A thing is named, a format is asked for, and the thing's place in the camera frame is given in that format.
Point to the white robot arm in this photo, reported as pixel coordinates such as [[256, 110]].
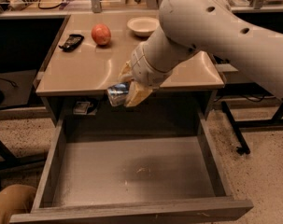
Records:
[[190, 26]]

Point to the person's knee tan trousers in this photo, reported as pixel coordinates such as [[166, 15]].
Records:
[[15, 199]]

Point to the silver blue redbull can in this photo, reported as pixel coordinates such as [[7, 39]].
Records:
[[117, 93]]

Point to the white tag under table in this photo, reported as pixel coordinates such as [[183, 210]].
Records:
[[81, 108]]

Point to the black crumpled snack bag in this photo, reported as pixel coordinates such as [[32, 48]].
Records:
[[71, 43]]

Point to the white bowl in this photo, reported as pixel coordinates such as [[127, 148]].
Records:
[[143, 26]]

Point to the open grey top drawer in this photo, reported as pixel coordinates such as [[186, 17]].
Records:
[[160, 177]]

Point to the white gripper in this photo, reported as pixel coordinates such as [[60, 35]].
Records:
[[145, 68]]

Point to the red orange apple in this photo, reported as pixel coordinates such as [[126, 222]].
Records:
[[101, 34]]

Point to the black desk leg frame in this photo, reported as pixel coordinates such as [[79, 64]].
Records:
[[275, 121]]

